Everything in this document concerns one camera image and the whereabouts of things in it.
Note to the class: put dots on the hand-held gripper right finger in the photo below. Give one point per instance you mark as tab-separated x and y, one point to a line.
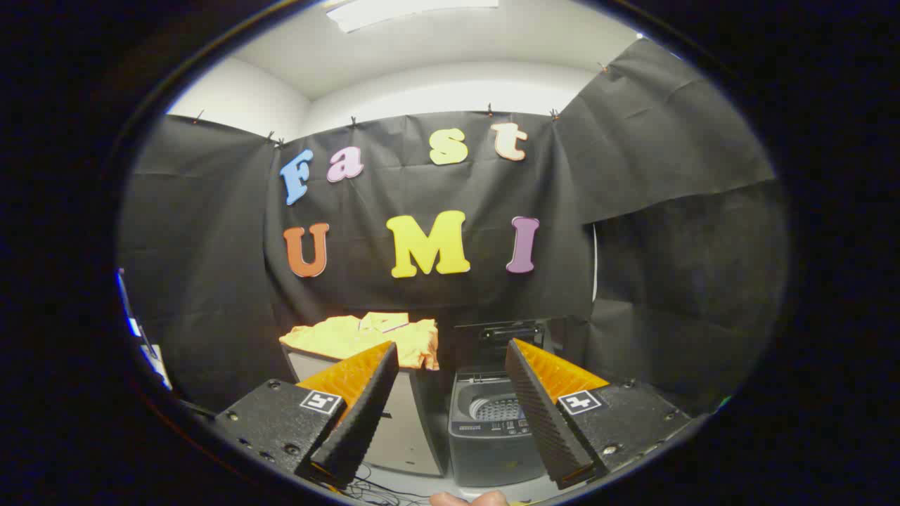
538	414

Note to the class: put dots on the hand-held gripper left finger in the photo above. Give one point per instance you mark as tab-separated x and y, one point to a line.
365	414

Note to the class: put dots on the grey washing machine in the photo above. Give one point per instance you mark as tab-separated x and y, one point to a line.
485	439

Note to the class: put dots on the orange polo shirt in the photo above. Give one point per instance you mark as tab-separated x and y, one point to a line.
344	337

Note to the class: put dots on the dark washing machine lid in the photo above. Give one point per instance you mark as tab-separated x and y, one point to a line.
492	341

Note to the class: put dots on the white and blue papers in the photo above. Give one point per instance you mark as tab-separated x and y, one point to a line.
144	344

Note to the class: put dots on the black backdrop cloth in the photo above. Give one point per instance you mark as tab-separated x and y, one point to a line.
450	190

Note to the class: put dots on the ceiling light panel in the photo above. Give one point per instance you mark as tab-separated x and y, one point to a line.
401	10

